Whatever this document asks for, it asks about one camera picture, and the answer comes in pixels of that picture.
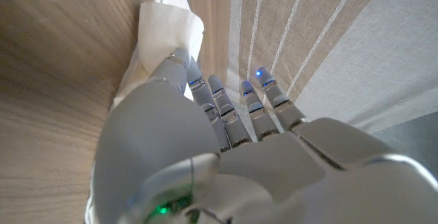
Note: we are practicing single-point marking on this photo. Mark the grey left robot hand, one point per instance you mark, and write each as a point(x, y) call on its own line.
point(273, 176)

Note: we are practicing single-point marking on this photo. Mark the cream cheesecloth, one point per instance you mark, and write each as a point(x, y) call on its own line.
point(167, 28)

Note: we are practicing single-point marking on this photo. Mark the tan striped backdrop cloth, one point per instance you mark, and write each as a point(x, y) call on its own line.
point(342, 28)

